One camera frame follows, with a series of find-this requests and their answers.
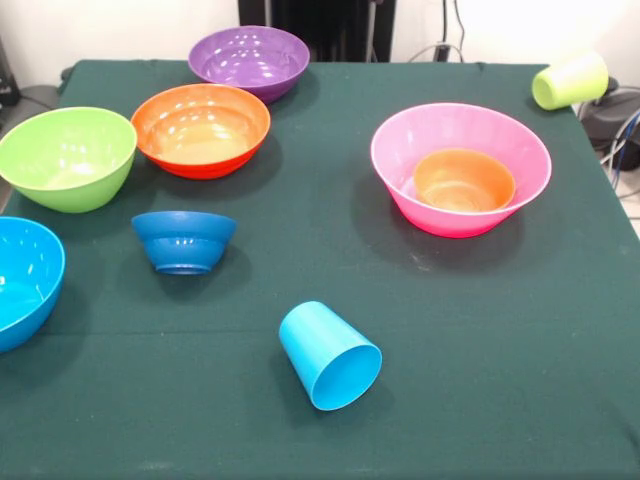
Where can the dark green table cloth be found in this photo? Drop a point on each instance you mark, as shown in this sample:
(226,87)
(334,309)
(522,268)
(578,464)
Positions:
(300,250)

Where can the light blue bowl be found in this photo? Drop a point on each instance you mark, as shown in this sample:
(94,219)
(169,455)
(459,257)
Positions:
(25,285)

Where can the pink bowl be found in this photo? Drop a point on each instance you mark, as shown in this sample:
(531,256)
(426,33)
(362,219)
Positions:
(450,125)

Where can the lime green bowl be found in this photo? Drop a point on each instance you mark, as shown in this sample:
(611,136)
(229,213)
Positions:
(65,160)

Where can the black box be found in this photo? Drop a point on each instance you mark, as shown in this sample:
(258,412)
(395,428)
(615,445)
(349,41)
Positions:
(7,75)

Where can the light blue cup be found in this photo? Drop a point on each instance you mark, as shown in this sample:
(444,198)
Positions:
(320,345)

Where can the purple bowl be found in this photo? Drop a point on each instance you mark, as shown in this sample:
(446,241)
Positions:
(250,60)

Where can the large orange bowl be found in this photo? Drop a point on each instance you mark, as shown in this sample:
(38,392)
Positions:
(200,135)

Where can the lime green cup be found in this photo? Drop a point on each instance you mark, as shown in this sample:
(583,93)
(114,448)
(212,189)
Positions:
(570,82)

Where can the small dark blue bowl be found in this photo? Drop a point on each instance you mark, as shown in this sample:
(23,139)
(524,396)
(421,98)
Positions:
(182,245)

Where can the small orange bowl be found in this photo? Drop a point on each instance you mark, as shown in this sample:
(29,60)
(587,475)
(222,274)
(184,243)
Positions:
(460,180)

